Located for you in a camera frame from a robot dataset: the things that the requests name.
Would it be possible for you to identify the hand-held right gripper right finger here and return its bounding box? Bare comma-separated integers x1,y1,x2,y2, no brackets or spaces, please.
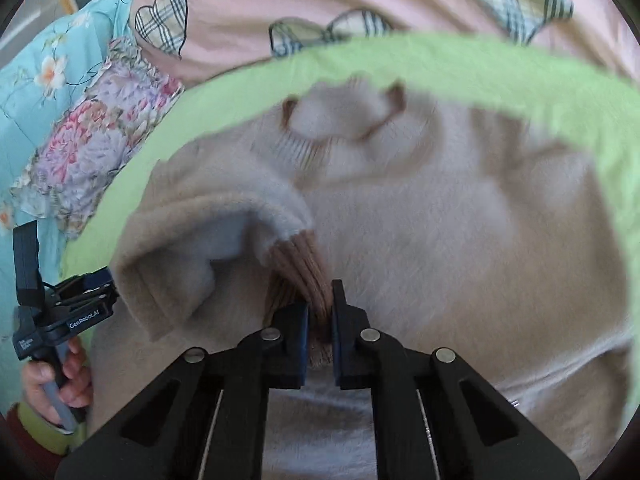
331,279,582,480

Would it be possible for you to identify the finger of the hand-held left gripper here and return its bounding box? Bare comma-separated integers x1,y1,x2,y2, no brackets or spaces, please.
59,266,115,295
52,284,119,311

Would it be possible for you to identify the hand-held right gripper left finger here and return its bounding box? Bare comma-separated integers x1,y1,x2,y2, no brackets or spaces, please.
54,302,312,480

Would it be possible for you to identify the beige knit sweater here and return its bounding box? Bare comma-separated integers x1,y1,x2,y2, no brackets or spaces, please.
87,77,634,480

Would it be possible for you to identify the person's left hand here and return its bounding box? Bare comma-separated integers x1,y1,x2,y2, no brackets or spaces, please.
22,335,94,427

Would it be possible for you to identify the purple pink floral pillow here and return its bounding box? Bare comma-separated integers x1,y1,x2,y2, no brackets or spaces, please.
10,37,186,239

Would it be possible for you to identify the teal floral quilt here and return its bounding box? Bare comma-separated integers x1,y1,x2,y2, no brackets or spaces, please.
0,0,162,293

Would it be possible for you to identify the light green bed sheet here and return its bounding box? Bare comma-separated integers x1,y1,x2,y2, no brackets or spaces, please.
60,32,640,311

